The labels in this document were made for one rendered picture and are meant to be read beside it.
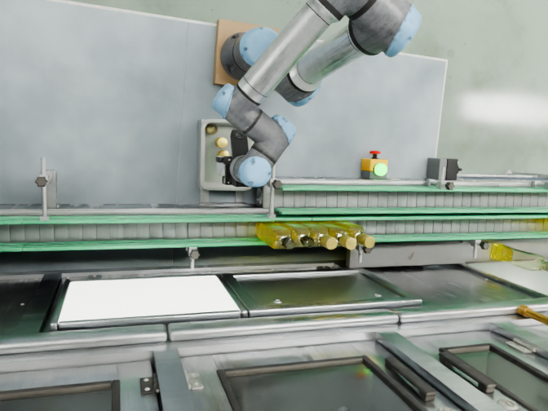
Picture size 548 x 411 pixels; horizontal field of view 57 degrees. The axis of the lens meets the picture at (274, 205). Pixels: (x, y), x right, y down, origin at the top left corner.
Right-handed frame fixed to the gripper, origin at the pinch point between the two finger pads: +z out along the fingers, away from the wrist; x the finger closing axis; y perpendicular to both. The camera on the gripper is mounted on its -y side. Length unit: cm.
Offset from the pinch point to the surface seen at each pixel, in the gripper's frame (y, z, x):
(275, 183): 6.6, -13.0, 11.5
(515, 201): 14, 0, 111
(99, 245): 24.9, -7.0, -37.9
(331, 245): 22.3, -28.3, 23.6
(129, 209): 16.1, 0.3, -29.6
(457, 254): 34, 0, 87
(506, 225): 23, 0, 107
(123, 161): 2.5, 12.9, -30.9
